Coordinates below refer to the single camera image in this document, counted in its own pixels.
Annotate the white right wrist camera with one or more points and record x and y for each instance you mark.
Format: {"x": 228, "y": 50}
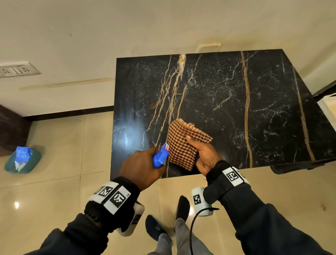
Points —
{"x": 198, "y": 199}

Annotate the dark skirting board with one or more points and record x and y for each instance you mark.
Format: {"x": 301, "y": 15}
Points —
{"x": 71, "y": 113}

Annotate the person's left hand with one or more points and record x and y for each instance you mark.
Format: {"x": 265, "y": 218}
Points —
{"x": 139, "y": 168}

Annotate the person's right leg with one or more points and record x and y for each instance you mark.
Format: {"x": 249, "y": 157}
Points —
{"x": 183, "y": 231}

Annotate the dark wooden cabinet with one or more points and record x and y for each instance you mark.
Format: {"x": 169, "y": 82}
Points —
{"x": 13, "y": 131}

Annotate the person's right hand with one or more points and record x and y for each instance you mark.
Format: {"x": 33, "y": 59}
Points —
{"x": 207, "y": 157}

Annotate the white wall socket plate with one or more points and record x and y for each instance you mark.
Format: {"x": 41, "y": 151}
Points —
{"x": 208, "y": 47}

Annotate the brown checkered cloth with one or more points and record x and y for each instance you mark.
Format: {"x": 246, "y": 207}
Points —
{"x": 183, "y": 144}

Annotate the black marble table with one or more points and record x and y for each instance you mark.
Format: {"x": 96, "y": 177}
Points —
{"x": 262, "y": 92}

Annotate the person's left forearm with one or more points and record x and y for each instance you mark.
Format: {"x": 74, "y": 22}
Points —
{"x": 84, "y": 231}

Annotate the blue crumpled bag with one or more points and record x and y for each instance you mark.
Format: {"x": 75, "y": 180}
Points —
{"x": 22, "y": 155}

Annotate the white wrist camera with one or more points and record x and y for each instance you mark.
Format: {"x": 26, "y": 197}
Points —
{"x": 198, "y": 199}
{"x": 135, "y": 220}

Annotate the white left wrist marker band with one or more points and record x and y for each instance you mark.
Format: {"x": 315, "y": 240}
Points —
{"x": 113, "y": 198}

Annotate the white wrist marker band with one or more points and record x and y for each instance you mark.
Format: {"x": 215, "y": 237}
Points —
{"x": 233, "y": 176}
{"x": 113, "y": 198}

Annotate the blue spray bottle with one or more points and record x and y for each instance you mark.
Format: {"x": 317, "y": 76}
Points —
{"x": 158, "y": 159}

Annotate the white right wrist marker band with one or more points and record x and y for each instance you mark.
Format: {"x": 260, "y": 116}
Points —
{"x": 233, "y": 176}

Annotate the green bin with blue bag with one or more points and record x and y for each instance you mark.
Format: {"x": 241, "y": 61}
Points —
{"x": 34, "y": 161}

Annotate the white wall switch board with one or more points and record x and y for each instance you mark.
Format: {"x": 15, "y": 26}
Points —
{"x": 18, "y": 69}

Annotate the person's leg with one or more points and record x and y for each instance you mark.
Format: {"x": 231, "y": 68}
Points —
{"x": 183, "y": 231}
{"x": 157, "y": 231}

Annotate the person's left leg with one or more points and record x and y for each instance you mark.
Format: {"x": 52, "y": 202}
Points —
{"x": 157, "y": 231}

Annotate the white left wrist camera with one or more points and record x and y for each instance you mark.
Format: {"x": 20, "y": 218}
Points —
{"x": 135, "y": 220}

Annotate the white perforated plastic basket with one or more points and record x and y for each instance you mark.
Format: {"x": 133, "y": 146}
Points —
{"x": 328, "y": 110}

